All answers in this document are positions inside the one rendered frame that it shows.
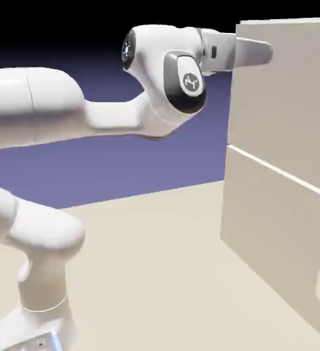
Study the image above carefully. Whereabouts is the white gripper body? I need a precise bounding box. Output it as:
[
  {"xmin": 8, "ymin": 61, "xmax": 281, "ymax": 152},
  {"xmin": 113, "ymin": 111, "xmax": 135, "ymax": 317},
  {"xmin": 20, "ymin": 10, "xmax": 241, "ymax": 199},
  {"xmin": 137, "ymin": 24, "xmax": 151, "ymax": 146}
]
[{"xmin": 234, "ymin": 36, "xmax": 274, "ymax": 69}]

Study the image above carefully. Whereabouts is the beige tall cabinet door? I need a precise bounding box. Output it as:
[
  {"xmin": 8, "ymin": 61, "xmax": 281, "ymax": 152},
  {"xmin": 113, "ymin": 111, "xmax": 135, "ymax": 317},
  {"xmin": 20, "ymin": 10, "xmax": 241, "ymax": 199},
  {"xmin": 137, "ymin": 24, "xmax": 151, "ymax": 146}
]
[{"xmin": 227, "ymin": 21, "xmax": 320, "ymax": 197}]

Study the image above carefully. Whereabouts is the beige painted cabinet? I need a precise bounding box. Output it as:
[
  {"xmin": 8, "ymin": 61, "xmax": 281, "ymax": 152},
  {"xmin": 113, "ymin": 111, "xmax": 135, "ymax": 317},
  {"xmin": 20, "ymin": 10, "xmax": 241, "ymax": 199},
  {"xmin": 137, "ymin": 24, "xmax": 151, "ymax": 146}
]
[{"xmin": 220, "ymin": 17, "xmax": 320, "ymax": 349}]

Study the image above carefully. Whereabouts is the beige short cabinet door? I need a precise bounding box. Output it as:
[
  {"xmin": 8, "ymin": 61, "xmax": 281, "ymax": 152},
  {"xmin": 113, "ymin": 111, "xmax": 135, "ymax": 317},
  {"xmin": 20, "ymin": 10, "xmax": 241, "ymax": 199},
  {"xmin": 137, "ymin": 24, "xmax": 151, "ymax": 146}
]
[{"xmin": 220, "ymin": 145, "xmax": 320, "ymax": 349}]

